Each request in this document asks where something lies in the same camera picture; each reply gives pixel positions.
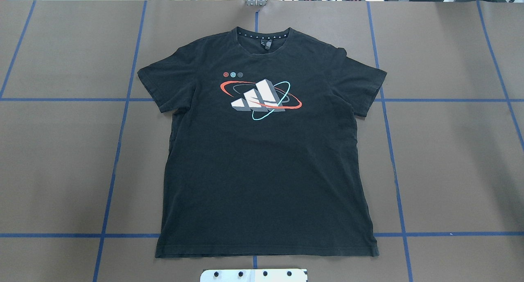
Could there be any black graphic t-shirt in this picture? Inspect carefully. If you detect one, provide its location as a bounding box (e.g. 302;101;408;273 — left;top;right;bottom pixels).
137;27;387;258

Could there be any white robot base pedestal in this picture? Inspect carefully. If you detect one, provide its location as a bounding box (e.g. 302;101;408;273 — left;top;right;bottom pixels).
200;268;309;282

